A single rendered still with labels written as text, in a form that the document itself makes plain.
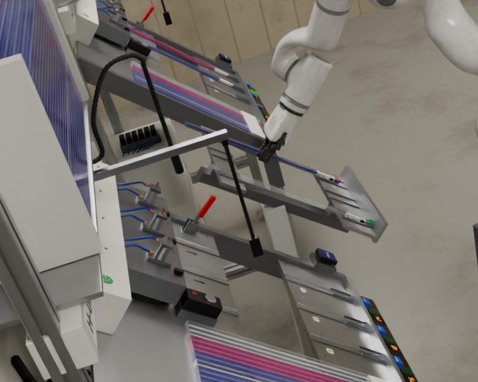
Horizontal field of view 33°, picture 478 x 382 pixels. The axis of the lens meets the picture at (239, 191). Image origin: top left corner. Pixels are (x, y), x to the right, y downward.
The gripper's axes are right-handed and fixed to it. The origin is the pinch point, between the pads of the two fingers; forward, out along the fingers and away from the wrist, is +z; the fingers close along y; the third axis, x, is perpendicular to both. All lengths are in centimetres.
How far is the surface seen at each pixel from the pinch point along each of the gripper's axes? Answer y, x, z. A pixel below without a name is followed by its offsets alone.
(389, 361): 74, 17, 8
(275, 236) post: 14.1, 9.0, 16.7
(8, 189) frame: 99, -76, -15
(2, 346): 99, -67, 11
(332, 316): 60, 8, 10
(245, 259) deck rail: 41.1, -9.0, 12.9
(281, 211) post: 14.1, 6.7, 9.2
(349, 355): 73, 8, 10
